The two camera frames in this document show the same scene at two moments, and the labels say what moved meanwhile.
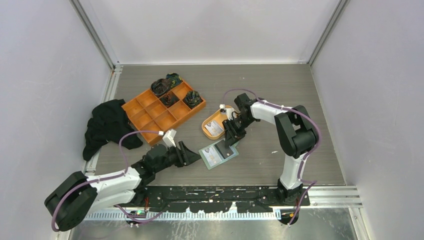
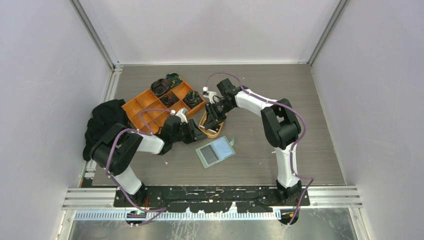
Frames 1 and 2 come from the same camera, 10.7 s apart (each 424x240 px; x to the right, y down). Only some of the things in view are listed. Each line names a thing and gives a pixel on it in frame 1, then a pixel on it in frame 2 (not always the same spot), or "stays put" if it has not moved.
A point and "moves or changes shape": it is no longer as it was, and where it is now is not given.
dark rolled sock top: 174,78 stays put
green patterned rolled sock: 192,99 stays put
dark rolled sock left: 160,86 stays put
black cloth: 109,122 stays put
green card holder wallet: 217,153 moves or changes shape
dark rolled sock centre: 169,98 stays put
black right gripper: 231,135 → 212,118
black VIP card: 225,151 → 209,154
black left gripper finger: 184,156 → 196,134
